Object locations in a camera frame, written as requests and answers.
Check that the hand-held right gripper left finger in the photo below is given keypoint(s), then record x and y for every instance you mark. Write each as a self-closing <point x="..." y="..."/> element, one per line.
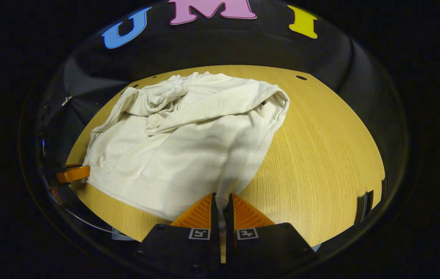
<point x="214" y="217"/>

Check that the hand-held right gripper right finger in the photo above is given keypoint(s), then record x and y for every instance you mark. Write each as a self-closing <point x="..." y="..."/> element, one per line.
<point x="229" y="217"/>

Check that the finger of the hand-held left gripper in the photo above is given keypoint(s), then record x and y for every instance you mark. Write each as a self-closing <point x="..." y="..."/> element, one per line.
<point x="73" y="173"/>

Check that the cream white sweatshirt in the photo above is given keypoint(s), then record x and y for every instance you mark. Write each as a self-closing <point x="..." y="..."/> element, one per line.
<point x="189" y="155"/>

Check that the white backdrop clip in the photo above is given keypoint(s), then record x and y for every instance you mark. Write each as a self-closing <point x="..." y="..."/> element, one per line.
<point x="66" y="101"/>

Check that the black backdrop cloth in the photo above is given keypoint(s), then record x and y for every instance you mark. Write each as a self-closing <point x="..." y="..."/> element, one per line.
<point x="243" y="42"/>

